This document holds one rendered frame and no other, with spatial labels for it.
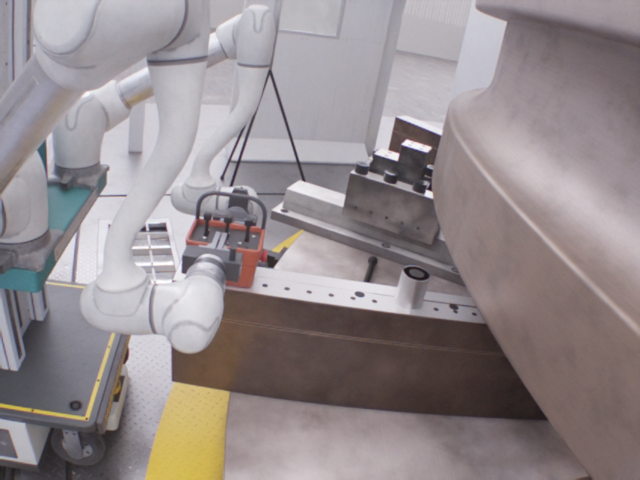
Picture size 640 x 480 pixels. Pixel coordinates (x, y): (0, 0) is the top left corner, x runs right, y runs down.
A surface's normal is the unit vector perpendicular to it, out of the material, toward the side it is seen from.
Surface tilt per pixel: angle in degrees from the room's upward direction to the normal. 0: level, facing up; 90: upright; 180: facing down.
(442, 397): 90
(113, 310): 79
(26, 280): 90
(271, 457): 0
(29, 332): 0
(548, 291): 90
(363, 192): 90
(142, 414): 0
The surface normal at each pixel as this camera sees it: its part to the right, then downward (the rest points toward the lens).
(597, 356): -0.96, -0.03
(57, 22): -0.19, 0.38
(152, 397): 0.17, -0.86
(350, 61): 0.34, 0.50
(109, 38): 0.66, 0.68
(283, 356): 0.00, 0.48
